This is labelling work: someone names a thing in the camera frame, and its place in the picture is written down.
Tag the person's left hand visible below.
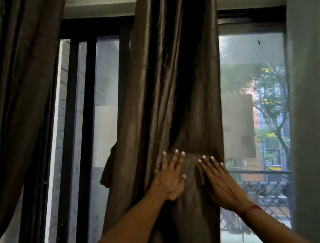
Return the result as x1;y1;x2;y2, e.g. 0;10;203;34
149;149;187;202

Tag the person's right hand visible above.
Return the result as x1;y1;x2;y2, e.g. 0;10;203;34
197;155;254;216

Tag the dark brown curtain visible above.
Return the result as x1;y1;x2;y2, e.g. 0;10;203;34
100;0;225;243
0;0;66;228

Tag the light teal curtain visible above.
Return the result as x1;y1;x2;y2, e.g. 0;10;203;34
286;0;320;243

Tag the person's left forearm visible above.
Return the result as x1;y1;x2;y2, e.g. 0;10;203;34
97;188;175;243

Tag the red wrist band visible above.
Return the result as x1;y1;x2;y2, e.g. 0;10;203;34
240;204;263;218

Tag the black balcony railing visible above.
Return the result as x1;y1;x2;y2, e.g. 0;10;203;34
220;170;292;238

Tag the green tree outside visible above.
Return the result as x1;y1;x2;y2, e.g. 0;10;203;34
221;62;292;161

